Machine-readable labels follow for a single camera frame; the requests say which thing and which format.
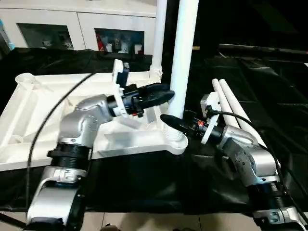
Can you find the white plastic table leg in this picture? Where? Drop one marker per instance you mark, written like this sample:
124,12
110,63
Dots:
219,93
183,48
160,36
233,101

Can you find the white plastic table top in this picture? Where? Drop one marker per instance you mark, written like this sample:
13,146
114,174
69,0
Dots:
48,96

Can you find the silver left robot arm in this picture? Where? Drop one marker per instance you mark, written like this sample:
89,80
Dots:
77,120

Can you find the small white cup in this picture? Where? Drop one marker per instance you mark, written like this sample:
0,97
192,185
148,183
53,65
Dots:
124,47
138,48
108,47

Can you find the small tan label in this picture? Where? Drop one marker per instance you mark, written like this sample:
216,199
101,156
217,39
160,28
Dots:
196,48

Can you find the red cabinet item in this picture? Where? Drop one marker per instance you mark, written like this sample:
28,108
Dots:
100,42

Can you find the black plastic table mat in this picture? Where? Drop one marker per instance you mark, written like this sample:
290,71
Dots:
144,183

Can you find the long dark metal rod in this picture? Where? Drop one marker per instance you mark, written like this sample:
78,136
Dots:
264,49

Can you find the white glass-door cabinet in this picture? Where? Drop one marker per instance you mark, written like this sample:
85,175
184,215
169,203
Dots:
72,16

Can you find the large black backdrop sheet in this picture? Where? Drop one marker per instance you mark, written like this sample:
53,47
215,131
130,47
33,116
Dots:
252,21

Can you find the small dark brown object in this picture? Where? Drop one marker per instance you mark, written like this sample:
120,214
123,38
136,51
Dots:
109,228

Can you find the black floor stand bar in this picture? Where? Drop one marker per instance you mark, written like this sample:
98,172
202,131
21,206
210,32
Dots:
12,220

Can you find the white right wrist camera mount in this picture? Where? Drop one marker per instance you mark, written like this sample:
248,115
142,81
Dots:
213,101

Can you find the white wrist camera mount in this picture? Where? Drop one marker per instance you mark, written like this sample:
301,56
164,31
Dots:
118,72
213,101

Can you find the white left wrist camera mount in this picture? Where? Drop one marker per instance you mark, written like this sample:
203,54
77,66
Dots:
118,72

